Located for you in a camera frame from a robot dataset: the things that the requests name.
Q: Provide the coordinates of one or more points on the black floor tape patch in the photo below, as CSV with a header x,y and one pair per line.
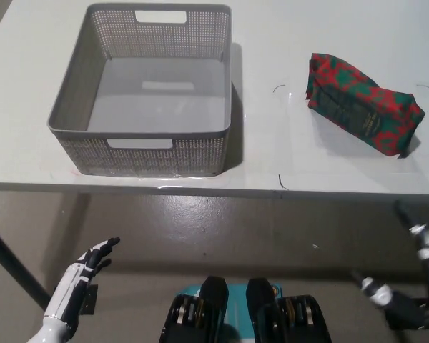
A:
x,y
90,300

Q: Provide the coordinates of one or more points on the robot left white black hand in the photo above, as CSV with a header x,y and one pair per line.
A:
x,y
75,282

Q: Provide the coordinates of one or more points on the robot black body block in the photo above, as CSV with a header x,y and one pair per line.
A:
x,y
264,303
211,296

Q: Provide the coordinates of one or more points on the robot right black body block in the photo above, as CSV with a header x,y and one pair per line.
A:
x,y
264,303

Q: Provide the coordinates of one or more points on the robot right black hand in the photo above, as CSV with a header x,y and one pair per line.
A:
x,y
411,307

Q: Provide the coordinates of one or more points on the black table leg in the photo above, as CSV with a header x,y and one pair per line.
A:
x,y
18,264

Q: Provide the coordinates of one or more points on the red green coffee bean bag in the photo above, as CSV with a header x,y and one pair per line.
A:
x,y
361,107

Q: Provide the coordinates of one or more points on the grey perforated plastic basket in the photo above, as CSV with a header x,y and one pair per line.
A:
x,y
157,93

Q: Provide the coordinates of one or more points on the robot left black body block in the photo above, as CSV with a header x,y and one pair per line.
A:
x,y
211,296

